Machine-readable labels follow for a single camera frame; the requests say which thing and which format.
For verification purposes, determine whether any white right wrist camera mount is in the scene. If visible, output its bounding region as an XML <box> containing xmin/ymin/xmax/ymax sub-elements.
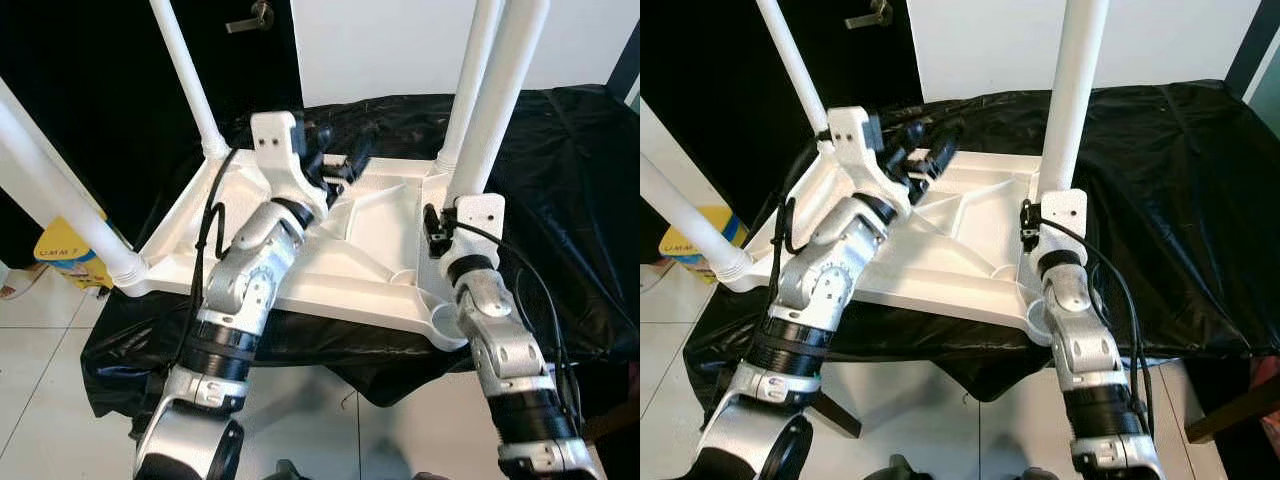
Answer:
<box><xmin>438</xmin><ymin>193</ymin><xmax>506</xmax><ymax>266</ymax></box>
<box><xmin>1035</xmin><ymin>188</ymin><xmax>1089</xmax><ymax>266</ymax></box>

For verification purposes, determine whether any white plastic table top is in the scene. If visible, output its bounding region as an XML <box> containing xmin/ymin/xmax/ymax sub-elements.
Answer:
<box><xmin>722</xmin><ymin>150</ymin><xmax>1076</xmax><ymax>346</ymax></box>
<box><xmin>120</xmin><ymin>155</ymin><xmax>471</xmax><ymax>351</ymax></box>

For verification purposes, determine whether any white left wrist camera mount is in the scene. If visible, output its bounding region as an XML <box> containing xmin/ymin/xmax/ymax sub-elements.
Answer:
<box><xmin>828</xmin><ymin>105</ymin><xmax>911</xmax><ymax>216</ymax></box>
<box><xmin>250</xmin><ymin>110</ymin><xmax>331</xmax><ymax>216</ymax></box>

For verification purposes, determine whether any yellow cardboard box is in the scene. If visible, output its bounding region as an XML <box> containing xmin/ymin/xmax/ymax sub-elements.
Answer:
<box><xmin>33</xmin><ymin>210</ymin><xmax>116</xmax><ymax>291</ymax></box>
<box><xmin>660</xmin><ymin>205</ymin><xmax>749</xmax><ymax>283</ymax></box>

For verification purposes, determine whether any black plastic table cover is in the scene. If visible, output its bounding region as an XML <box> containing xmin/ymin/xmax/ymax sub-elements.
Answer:
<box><xmin>683</xmin><ymin>80</ymin><xmax>1280</xmax><ymax>401</ymax></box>
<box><xmin>80</xmin><ymin>85</ymin><xmax>641</xmax><ymax>421</ymax></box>

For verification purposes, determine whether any black door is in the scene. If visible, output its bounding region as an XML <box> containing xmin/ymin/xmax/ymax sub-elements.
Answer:
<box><xmin>0</xmin><ymin>0</ymin><xmax>301</xmax><ymax>266</ymax></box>
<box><xmin>640</xmin><ymin>0</ymin><xmax>921</xmax><ymax>251</ymax></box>

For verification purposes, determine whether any silver door lever handle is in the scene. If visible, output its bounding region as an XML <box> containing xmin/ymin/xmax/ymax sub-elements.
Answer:
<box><xmin>845</xmin><ymin>0</ymin><xmax>894</xmax><ymax>29</ymax></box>
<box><xmin>225</xmin><ymin>2</ymin><xmax>276</xmax><ymax>34</ymax></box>

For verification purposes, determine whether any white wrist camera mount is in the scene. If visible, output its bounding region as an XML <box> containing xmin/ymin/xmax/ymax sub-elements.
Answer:
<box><xmin>250</xmin><ymin>110</ymin><xmax>331</xmax><ymax>216</ymax></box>
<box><xmin>1035</xmin><ymin>188</ymin><xmax>1089</xmax><ymax>266</ymax></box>
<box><xmin>828</xmin><ymin>105</ymin><xmax>911</xmax><ymax>216</ymax></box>
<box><xmin>438</xmin><ymin>193</ymin><xmax>506</xmax><ymax>266</ymax></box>

